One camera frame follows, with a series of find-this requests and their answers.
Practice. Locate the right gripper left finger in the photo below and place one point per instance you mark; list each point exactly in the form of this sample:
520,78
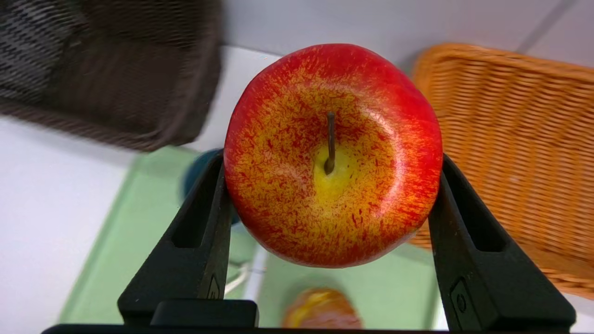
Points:
185,269

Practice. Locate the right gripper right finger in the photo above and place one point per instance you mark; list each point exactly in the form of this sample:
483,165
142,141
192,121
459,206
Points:
492,287

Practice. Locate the light green plastic tray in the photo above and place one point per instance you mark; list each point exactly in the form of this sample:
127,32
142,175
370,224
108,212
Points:
130,241

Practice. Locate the red yellow apple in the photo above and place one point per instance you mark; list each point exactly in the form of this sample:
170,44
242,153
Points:
325,185

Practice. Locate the orange wicker basket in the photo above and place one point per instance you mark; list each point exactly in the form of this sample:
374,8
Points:
519,139

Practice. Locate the dark brown wicker basket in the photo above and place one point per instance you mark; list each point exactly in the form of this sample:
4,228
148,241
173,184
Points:
116,69

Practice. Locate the blue-grey plastic cup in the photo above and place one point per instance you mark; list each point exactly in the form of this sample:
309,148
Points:
195,169

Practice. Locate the pink cream-filled bun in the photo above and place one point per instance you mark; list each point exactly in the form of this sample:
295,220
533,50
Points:
320,311

